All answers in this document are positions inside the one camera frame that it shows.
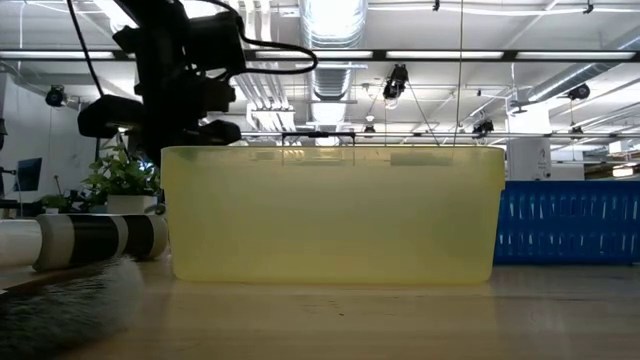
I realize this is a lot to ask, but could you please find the silver ventilation duct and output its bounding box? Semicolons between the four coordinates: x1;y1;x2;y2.
298;0;370;147

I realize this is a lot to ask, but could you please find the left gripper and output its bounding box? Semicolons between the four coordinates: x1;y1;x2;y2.
77;69;244;166

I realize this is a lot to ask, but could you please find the small potted plant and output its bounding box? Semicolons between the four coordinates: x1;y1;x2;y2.
39;193;71;215

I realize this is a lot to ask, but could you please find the thin hanging cable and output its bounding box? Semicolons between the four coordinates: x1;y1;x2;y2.
452;0;464;147

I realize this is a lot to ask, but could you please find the blue perforated plastic basket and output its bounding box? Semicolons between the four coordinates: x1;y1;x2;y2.
493;180;640;266

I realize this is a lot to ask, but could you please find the yellow translucent plastic bin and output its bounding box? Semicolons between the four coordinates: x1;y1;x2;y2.
160;145;506;286

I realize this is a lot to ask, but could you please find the green plant in white pot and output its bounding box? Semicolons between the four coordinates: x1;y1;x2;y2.
82;144;164;216

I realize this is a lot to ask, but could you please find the black white striped paint tube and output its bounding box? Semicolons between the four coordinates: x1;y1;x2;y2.
0;213;169;274

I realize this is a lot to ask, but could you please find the fan paint brush black handle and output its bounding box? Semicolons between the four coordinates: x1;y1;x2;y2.
0;255;146;360

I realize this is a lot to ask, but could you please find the dark computer monitor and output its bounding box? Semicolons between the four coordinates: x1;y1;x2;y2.
14;157;44;193

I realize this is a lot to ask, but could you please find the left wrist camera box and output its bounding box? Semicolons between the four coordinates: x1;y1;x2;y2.
187;10;247;72

